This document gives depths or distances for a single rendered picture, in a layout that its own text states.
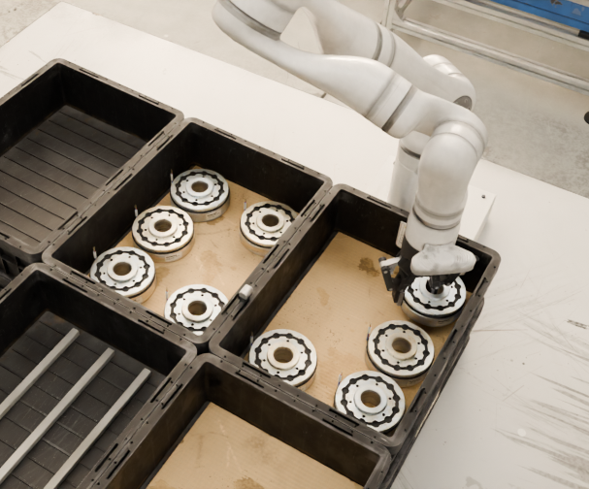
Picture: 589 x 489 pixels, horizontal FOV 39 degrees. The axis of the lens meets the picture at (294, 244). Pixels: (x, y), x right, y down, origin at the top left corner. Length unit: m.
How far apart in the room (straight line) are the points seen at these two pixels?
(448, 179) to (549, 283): 0.62
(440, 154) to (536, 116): 2.11
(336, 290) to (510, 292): 0.39
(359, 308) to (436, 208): 0.29
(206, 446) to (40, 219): 0.52
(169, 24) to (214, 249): 2.05
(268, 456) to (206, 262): 0.37
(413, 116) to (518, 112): 2.10
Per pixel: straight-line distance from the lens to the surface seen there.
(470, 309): 1.27
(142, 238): 1.41
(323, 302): 1.36
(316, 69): 1.08
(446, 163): 1.06
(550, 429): 1.47
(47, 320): 1.36
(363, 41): 1.19
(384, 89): 1.07
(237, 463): 1.20
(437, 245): 1.19
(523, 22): 3.08
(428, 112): 1.10
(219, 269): 1.40
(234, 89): 1.94
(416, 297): 1.33
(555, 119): 3.18
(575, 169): 3.01
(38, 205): 1.53
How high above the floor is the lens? 1.91
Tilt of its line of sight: 49 degrees down
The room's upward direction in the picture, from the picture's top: 5 degrees clockwise
